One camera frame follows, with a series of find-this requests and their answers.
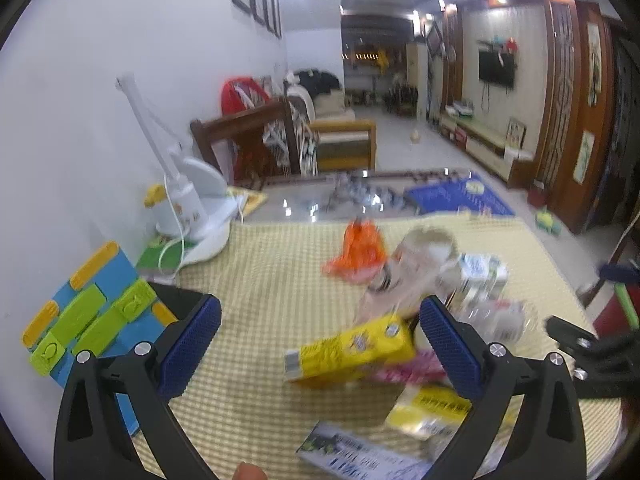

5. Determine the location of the blue book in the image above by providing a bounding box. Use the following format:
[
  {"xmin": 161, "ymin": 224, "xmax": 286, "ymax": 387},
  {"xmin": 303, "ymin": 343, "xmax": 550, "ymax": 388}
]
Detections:
[{"xmin": 405, "ymin": 174, "xmax": 514, "ymax": 217}]

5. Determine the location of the green stuffed toy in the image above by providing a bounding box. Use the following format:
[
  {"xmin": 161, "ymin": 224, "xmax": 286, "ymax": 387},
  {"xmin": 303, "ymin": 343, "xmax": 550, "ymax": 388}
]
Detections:
[{"xmin": 535, "ymin": 208, "xmax": 562, "ymax": 236}]

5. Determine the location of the person's hand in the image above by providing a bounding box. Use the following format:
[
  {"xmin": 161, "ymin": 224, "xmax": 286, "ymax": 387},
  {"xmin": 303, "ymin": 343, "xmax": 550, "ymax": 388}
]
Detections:
[{"xmin": 232, "ymin": 462, "xmax": 268, "ymax": 480}]

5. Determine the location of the wooden sofa with cushions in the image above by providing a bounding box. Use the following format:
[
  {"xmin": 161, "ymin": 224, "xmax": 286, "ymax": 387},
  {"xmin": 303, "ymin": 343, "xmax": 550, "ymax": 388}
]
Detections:
[{"xmin": 285, "ymin": 68, "xmax": 376, "ymax": 172}]

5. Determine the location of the yellow juice carton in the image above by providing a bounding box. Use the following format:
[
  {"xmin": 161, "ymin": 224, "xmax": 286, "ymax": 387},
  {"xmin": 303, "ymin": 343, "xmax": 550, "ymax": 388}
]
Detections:
[{"xmin": 284, "ymin": 314, "xmax": 416, "ymax": 388}]

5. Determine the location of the green book under lamp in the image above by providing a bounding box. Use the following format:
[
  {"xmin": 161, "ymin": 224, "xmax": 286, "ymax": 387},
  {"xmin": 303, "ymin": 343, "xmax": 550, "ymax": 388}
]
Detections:
[{"xmin": 136, "ymin": 235, "xmax": 195, "ymax": 276}]

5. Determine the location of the red bag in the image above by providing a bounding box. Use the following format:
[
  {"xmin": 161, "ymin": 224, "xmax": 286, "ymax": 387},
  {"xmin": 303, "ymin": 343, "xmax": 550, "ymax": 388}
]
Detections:
[{"xmin": 220, "ymin": 77, "xmax": 271, "ymax": 116}]

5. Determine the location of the orange plastic bag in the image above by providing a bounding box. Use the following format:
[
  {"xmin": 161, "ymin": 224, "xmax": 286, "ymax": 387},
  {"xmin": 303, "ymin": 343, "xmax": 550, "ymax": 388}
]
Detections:
[{"xmin": 322, "ymin": 220, "xmax": 387, "ymax": 284}]

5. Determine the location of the dark wooden chair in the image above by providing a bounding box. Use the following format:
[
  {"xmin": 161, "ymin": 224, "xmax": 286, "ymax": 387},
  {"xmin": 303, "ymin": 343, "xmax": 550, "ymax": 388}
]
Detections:
[{"xmin": 190, "ymin": 96, "xmax": 302, "ymax": 184}]

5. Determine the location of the white desk lamp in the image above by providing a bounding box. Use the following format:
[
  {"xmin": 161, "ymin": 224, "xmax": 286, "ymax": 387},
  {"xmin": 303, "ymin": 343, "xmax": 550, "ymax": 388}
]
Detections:
[{"xmin": 116, "ymin": 74, "xmax": 244, "ymax": 270}]

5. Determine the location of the white blue cardboard box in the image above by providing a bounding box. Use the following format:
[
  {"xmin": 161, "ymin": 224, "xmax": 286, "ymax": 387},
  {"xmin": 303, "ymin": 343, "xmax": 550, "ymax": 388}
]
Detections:
[{"xmin": 296, "ymin": 422, "xmax": 432, "ymax": 480}]

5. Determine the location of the pink strawberry snack bag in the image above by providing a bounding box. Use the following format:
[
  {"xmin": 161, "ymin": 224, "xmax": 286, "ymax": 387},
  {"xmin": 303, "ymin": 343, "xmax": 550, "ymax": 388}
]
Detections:
[{"xmin": 355, "ymin": 228, "xmax": 462, "ymax": 325}]

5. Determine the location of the tv cabinet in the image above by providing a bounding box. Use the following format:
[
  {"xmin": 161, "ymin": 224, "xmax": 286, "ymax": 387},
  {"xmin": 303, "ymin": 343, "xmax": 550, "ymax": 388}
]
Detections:
[{"xmin": 438, "ymin": 113, "xmax": 535, "ymax": 188}]

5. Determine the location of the yellow medicine box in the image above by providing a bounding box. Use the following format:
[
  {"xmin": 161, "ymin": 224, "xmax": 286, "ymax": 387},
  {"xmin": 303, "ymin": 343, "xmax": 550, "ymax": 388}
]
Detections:
[{"xmin": 385, "ymin": 384, "xmax": 473, "ymax": 442}]

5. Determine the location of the blue toy block board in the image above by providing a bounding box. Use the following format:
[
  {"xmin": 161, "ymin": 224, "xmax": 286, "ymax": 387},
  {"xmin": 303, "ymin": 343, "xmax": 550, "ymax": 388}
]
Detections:
[{"xmin": 20, "ymin": 240, "xmax": 179, "ymax": 438}]

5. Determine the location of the small red bin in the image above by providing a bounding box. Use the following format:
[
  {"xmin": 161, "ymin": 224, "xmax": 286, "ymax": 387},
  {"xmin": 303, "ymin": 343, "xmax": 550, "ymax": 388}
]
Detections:
[{"xmin": 527, "ymin": 180, "xmax": 548, "ymax": 209}]

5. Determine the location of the purple pocky snack bag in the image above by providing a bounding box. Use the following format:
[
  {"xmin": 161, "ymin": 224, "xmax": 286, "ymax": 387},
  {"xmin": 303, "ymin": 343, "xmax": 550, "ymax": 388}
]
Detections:
[{"xmin": 370, "ymin": 350, "xmax": 447, "ymax": 385}]

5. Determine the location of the tissue pack wrapper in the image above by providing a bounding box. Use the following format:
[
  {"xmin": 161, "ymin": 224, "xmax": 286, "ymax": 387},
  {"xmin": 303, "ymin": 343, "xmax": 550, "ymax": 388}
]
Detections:
[{"xmin": 454, "ymin": 299, "xmax": 538, "ymax": 350}]

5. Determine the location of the wall television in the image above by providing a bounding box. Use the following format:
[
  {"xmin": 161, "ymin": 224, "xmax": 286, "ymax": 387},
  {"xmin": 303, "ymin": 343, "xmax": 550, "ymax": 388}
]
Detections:
[{"xmin": 478, "ymin": 51, "xmax": 515, "ymax": 89}]

